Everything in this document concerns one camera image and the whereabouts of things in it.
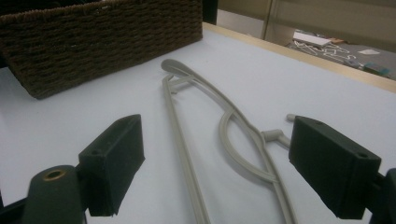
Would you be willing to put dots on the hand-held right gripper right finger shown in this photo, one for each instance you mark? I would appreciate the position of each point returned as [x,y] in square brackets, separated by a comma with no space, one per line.
[333,168]

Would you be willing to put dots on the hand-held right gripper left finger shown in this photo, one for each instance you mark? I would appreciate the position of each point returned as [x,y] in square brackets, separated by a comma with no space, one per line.
[115,161]

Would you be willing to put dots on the grey plastic hanger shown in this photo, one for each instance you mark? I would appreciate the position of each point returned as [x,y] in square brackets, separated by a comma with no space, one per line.
[183,149]

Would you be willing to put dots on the brown woven basket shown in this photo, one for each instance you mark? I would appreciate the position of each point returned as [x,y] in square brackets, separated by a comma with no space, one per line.
[93,46]

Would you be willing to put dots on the white table mat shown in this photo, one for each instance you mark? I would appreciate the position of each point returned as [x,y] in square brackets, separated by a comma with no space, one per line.
[93,105]

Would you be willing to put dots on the colourful toys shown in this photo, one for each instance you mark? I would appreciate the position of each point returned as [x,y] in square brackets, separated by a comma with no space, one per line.
[378,69]

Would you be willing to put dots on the pile of white hangers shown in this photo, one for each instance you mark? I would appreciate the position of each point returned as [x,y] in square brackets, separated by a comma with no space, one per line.
[330,51]

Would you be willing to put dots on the flat white box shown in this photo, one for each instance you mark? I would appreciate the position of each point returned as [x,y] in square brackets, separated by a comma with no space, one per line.
[313,39]

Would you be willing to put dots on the light wooden shelf unit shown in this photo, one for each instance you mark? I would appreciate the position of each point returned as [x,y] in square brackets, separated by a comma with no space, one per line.
[327,15]

